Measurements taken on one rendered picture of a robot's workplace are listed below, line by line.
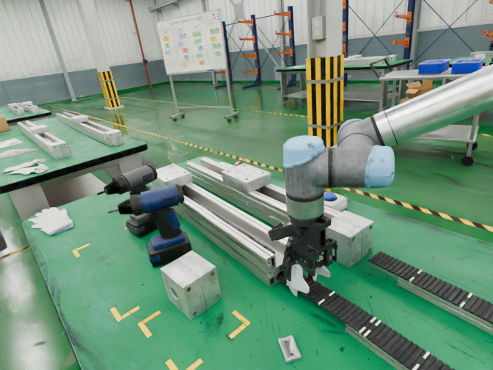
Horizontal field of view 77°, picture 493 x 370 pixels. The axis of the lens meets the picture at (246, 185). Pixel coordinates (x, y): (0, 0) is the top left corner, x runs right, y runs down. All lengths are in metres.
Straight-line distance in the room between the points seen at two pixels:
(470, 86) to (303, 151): 0.32
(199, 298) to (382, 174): 0.47
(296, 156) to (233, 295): 0.39
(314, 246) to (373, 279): 0.24
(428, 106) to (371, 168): 0.18
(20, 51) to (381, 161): 15.29
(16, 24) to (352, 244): 15.28
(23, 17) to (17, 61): 1.61
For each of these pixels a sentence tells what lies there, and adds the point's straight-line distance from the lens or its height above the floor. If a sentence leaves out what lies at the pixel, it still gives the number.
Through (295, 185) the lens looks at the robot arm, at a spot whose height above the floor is 1.08.
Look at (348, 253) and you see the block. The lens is 0.84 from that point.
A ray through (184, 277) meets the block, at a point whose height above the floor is 0.87.
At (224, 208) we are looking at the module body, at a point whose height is 0.86.
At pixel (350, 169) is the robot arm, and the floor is 1.11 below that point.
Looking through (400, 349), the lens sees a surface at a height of 0.81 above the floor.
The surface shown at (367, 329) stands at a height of 0.81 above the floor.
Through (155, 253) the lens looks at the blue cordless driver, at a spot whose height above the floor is 0.83.
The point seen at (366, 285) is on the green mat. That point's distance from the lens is 0.82.
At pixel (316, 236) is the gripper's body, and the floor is 0.97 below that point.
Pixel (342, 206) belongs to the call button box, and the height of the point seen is 0.82.
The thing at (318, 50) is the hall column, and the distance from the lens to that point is 4.13.
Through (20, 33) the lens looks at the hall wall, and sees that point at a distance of 15.61.
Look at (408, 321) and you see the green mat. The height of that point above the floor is 0.78.
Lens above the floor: 1.32
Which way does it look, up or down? 24 degrees down
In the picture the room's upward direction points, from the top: 7 degrees counter-clockwise
